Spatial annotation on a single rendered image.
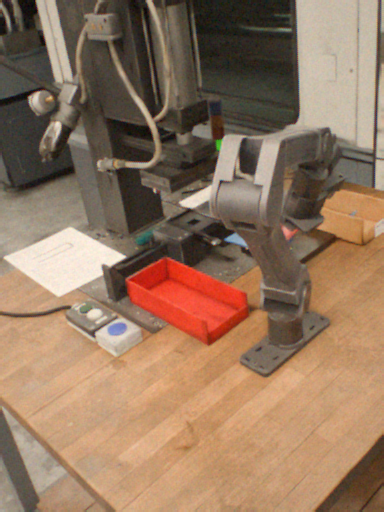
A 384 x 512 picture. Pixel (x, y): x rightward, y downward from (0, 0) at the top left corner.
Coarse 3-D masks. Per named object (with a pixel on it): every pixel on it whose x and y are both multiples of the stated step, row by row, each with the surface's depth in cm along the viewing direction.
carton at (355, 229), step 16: (336, 192) 149; (352, 192) 145; (336, 208) 151; (352, 208) 147; (368, 208) 144; (336, 224) 138; (352, 224) 135; (368, 224) 143; (352, 240) 137; (368, 240) 136
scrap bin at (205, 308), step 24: (168, 264) 131; (144, 288) 121; (168, 288) 130; (192, 288) 128; (216, 288) 121; (168, 312) 117; (192, 312) 121; (216, 312) 119; (240, 312) 115; (192, 336) 114; (216, 336) 112
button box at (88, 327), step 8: (80, 304) 124; (96, 304) 123; (0, 312) 130; (8, 312) 129; (32, 312) 128; (40, 312) 127; (48, 312) 127; (72, 312) 122; (104, 312) 120; (112, 312) 120; (72, 320) 121; (80, 320) 119; (88, 320) 118; (96, 320) 118; (104, 320) 118; (112, 320) 118; (80, 328) 119; (88, 328) 116; (96, 328) 116; (88, 336) 118
